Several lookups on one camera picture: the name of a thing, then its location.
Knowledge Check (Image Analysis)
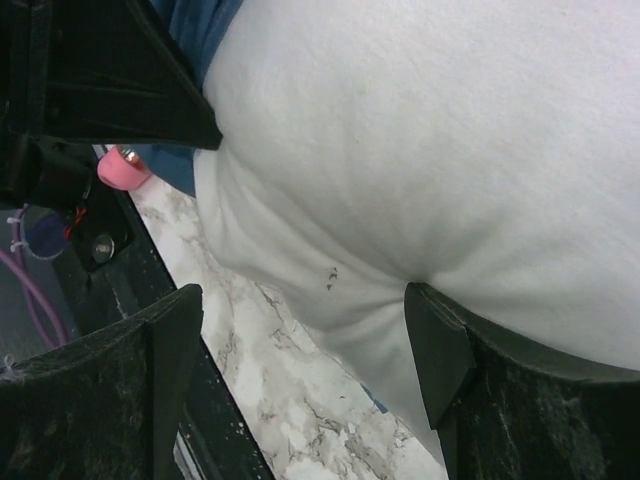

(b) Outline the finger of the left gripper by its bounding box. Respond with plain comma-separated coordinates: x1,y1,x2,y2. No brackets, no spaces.
1,1,222,150

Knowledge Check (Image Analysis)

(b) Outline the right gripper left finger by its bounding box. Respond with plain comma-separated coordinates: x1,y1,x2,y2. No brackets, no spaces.
1,284,203,479

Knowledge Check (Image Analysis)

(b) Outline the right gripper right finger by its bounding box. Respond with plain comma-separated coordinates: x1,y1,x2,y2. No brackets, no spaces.
404,283,639,479

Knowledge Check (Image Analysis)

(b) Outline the blue patterned pillowcase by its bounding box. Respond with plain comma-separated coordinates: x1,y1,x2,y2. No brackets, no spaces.
134,0,242,197

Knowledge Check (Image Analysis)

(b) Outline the white pillow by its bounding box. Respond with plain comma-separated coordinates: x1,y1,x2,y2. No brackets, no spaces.
194,1,639,454

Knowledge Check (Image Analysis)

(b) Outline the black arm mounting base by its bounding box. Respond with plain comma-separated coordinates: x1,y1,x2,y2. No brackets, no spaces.
1,134,272,479

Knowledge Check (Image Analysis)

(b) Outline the pink capped small bottle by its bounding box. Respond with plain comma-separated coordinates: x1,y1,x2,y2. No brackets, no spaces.
97,145,151,192

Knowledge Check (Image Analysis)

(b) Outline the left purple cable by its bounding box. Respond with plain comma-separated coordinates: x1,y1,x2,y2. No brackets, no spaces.
0,214,69,351

